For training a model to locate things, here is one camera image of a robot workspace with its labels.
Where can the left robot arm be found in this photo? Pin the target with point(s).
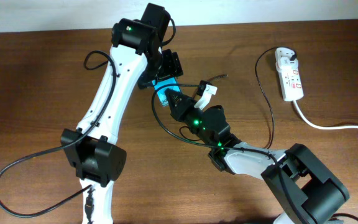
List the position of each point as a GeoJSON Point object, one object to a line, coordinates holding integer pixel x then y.
{"type": "Point", "coordinates": [135, 59]}

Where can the blue-screen Galaxy smartphone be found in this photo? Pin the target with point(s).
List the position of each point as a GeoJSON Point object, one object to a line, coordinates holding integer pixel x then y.
{"type": "Point", "coordinates": [161, 93]}

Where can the white power strip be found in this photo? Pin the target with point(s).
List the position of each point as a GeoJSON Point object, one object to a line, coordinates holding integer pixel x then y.
{"type": "Point", "coordinates": [290, 82]}

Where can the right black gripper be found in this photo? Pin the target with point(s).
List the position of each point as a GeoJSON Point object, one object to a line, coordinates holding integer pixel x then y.
{"type": "Point", "coordinates": [183, 108]}

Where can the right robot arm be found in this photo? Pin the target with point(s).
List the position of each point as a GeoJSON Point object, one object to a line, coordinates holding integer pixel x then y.
{"type": "Point", "coordinates": [305, 188]}

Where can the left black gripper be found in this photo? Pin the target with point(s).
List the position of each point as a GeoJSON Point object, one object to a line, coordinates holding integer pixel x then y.
{"type": "Point", "coordinates": [174, 69]}

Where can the white USB charger plug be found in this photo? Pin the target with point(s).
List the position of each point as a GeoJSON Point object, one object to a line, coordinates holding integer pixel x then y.
{"type": "Point", "coordinates": [285, 58]}

